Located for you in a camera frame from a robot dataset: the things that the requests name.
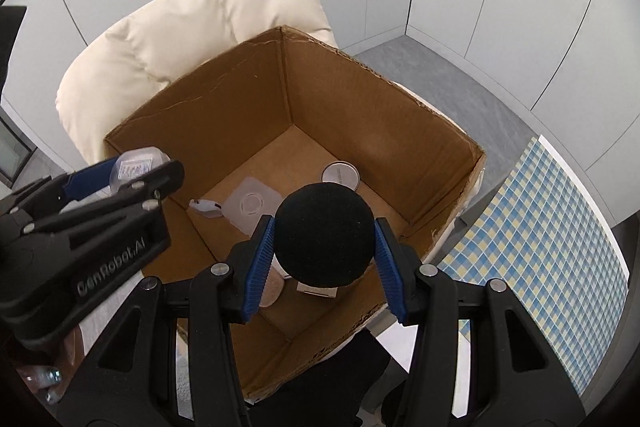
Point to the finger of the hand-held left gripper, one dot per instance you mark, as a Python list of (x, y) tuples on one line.
[(87, 179), (145, 192)]

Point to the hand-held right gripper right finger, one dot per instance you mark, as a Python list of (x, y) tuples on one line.
[(387, 272)]

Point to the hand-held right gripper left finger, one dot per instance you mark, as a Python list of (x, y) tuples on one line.
[(260, 272)]

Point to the beige powder puff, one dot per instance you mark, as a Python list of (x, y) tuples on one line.
[(274, 292)]

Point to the clear oval labelled container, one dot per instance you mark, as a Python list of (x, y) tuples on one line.
[(137, 167)]

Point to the white cube carton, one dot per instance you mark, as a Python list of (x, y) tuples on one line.
[(315, 291)]

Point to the pale blue translucent case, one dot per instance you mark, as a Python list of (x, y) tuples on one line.
[(205, 208)]

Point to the clear square plastic box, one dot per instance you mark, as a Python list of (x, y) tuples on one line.
[(250, 204)]

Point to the black round puff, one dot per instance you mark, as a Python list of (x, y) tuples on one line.
[(325, 232)]

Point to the red jar with gold lid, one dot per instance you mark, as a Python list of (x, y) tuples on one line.
[(340, 174)]

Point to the brown cardboard box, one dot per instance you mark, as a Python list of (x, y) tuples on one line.
[(375, 122)]

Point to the person's left hand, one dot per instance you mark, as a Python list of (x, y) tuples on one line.
[(55, 367)]

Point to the person's left leg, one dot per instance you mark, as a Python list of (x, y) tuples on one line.
[(325, 387)]

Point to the blue yellow checkered tablecloth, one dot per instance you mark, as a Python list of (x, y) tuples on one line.
[(540, 257)]

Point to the cream padded armchair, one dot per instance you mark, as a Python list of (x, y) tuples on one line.
[(175, 32)]

